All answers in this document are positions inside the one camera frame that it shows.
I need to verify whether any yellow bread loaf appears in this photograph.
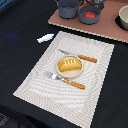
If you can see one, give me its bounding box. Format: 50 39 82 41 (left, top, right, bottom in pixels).
58 58 81 72

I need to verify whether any white and blue fish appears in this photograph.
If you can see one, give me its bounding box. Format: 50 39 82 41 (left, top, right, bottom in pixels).
37 33 54 43

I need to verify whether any red tomato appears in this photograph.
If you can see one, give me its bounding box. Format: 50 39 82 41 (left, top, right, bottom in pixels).
84 12 95 18

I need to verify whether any grey two-handled pot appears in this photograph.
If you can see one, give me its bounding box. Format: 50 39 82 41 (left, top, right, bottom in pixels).
55 0 82 19

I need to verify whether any beige round plate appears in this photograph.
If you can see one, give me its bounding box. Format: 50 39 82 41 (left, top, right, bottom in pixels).
56 55 83 78

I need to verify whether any white woven placemat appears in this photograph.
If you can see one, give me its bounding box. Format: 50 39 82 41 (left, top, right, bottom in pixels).
13 31 114 128

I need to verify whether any brown stove top board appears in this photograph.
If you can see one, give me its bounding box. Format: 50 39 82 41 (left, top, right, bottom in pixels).
48 0 128 43

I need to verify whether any beige bowl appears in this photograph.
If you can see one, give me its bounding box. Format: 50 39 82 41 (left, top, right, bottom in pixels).
119 5 128 30

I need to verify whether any fork with wooden handle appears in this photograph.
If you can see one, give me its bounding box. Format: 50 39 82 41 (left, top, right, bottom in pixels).
44 71 85 89

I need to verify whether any knife with wooden handle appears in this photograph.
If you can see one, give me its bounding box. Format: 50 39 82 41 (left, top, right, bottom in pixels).
59 49 97 63

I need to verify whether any grey saucepan with handle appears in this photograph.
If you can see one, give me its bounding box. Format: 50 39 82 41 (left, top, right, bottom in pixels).
79 0 105 25

